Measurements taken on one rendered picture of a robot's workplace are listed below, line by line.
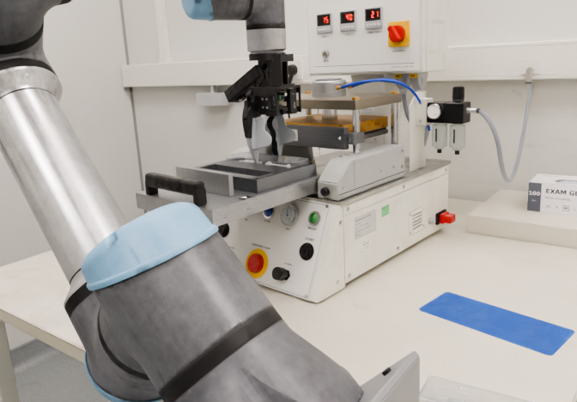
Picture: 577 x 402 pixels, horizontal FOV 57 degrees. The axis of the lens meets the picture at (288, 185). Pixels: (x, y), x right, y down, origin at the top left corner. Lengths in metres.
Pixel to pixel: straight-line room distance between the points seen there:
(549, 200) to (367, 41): 0.59
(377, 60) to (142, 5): 1.47
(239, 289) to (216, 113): 1.84
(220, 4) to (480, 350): 0.70
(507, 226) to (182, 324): 1.06
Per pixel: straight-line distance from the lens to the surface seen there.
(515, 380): 0.83
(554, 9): 1.62
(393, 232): 1.18
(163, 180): 0.94
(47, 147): 0.66
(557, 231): 1.35
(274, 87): 1.00
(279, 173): 0.96
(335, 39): 1.37
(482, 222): 1.39
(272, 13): 1.01
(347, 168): 1.01
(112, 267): 0.44
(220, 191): 0.93
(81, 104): 2.51
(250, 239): 1.13
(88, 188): 0.63
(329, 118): 1.21
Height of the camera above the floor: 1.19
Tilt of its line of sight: 13 degrees down
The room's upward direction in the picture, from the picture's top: 3 degrees counter-clockwise
